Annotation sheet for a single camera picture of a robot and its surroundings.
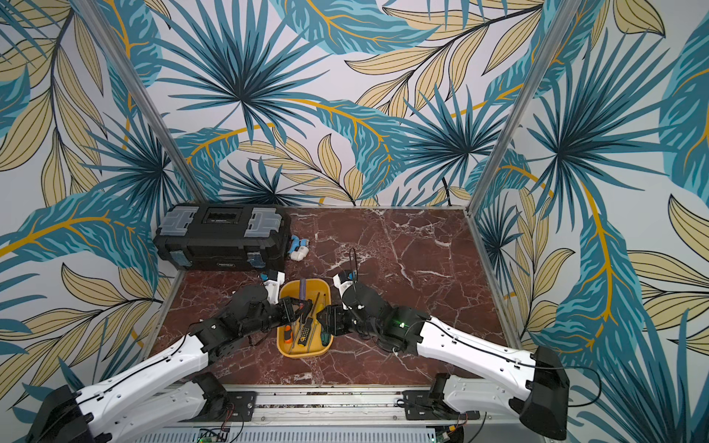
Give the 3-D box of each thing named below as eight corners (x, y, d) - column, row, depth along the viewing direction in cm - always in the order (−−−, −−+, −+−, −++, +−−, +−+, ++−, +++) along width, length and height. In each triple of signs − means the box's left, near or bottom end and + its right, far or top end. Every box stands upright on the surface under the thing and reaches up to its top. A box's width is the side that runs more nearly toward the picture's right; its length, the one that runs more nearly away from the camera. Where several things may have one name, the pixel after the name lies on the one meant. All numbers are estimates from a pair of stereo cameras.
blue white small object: (289, 262, 105) (287, 256, 102) (293, 240, 111) (291, 234, 108) (307, 262, 105) (306, 256, 102) (310, 241, 111) (309, 235, 108)
